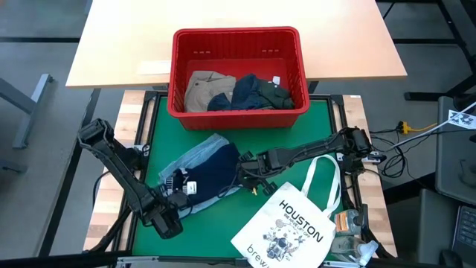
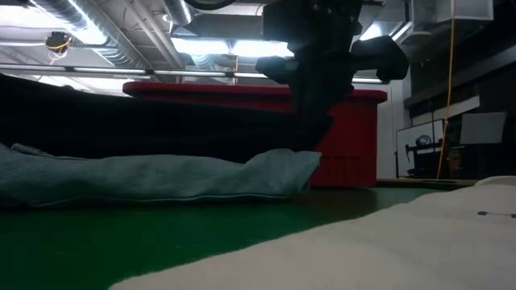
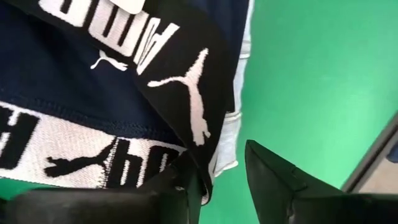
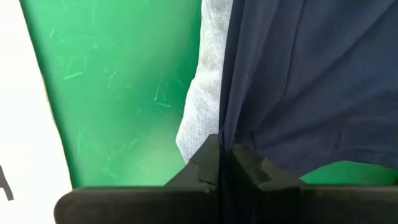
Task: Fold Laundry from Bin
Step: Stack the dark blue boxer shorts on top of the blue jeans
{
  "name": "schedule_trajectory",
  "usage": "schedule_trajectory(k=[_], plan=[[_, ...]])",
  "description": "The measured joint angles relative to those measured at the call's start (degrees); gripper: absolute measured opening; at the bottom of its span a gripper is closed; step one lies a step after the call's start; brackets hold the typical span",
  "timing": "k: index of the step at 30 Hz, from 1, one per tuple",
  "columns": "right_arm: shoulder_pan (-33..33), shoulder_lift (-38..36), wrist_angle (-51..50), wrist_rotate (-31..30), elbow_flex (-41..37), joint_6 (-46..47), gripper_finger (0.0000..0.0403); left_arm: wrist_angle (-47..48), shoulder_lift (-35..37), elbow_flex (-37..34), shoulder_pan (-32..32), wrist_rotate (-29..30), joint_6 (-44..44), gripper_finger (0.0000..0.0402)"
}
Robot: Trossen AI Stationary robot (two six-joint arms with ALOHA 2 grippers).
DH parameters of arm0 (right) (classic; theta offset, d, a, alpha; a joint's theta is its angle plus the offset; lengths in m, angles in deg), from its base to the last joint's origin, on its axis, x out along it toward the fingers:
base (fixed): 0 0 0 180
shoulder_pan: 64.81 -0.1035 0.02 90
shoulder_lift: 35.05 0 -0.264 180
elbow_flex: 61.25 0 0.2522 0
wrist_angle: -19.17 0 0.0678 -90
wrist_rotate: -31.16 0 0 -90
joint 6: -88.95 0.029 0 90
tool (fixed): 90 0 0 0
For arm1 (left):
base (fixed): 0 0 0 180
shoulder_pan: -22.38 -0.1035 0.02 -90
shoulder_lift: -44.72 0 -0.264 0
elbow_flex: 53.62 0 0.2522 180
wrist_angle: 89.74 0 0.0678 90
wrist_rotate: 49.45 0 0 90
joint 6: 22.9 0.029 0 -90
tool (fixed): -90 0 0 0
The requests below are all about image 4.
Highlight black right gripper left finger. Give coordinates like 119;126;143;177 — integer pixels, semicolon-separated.
54;134;221;224

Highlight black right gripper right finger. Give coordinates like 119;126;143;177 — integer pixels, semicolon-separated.
233;143;398;224

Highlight navy Puma t-shirt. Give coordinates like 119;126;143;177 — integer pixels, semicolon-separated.
218;0;398;224

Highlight light blue denim jeans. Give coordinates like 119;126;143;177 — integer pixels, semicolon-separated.
175;0;234;164

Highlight white printed t-shirt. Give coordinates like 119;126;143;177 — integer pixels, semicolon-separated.
0;0;74;224

